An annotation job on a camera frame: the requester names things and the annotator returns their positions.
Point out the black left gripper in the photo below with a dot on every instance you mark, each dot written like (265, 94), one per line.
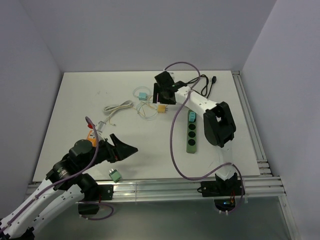
(120, 151)

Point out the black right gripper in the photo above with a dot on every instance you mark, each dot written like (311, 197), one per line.
(157, 90)

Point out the yellow charger plug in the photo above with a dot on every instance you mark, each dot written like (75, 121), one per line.
(162, 108)

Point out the teal dual usb charger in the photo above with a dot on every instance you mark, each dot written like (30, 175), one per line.
(192, 116)

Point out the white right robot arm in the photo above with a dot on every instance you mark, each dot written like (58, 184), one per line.
(218, 122)

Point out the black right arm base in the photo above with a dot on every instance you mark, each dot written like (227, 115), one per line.
(227, 195)

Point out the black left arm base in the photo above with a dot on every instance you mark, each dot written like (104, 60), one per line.
(94, 200)

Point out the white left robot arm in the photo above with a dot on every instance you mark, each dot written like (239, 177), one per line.
(65, 184)

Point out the green charger plug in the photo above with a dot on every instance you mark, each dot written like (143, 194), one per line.
(115, 175)

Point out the orange power strip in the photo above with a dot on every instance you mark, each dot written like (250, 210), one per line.
(92, 138)

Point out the green power strip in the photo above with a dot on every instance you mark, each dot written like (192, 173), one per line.
(191, 136)

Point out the teal charger plug with cable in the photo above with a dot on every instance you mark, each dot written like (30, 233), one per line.
(145, 108)

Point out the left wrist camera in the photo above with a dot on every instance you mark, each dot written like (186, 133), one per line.
(99, 129)

